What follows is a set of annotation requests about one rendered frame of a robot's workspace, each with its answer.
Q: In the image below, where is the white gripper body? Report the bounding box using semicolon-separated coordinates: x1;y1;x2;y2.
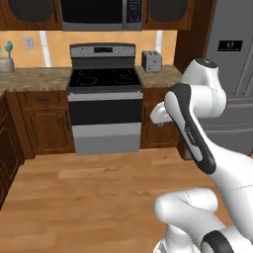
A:
149;101;173;127

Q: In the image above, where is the silver stove bottom drawer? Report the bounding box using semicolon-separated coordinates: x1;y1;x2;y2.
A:
71;122;142;156

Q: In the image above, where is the silver and black stove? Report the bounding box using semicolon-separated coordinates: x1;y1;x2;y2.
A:
66;42;144;156

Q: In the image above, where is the silver toaster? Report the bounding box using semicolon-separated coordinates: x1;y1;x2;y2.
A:
140;49;163;73

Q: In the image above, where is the black oven door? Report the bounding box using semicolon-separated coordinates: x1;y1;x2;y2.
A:
67;97;144;127

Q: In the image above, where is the brown tall side panel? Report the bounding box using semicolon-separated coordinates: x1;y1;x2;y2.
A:
173;0;217;75

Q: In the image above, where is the silver fridge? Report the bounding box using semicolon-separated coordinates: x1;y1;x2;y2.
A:
183;0;253;162

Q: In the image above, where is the brown base cupboard run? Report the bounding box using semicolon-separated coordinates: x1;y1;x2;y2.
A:
5;90;76;160

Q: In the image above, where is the silver and black microwave oven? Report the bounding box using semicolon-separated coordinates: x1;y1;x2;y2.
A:
58;0;145;33

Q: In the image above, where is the dark brown side cupboard run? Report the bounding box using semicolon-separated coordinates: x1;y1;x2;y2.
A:
0;91;25;211

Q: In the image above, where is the white utensil pot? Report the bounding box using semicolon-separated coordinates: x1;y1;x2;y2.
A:
0;57;15;74

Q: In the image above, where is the teal kitchen utensil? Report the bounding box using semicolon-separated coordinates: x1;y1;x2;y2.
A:
3;41;15;60

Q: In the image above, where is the silver oven door handle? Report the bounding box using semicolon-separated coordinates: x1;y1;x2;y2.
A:
67;91;144;102

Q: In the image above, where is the brown wall cupboard glass door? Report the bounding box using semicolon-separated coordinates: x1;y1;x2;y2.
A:
142;0;196;32
0;0;63;32

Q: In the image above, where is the white wall socket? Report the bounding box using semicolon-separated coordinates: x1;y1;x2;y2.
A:
23;35;36;51

